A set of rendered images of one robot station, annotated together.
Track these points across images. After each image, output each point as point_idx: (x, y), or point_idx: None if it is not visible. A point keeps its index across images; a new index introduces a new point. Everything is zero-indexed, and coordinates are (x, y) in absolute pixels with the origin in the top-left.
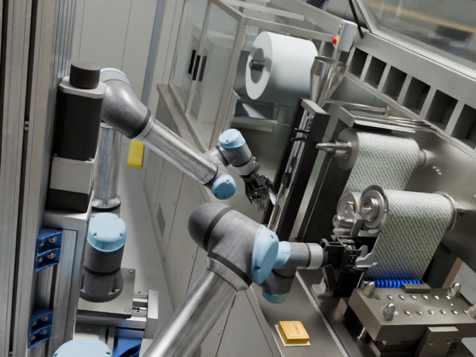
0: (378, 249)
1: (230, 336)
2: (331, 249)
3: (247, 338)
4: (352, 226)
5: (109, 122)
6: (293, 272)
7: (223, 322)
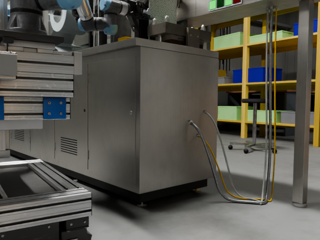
0: (151, 9)
1: (93, 96)
2: (130, 2)
3: (103, 77)
4: None
5: None
6: (116, 11)
7: (85, 99)
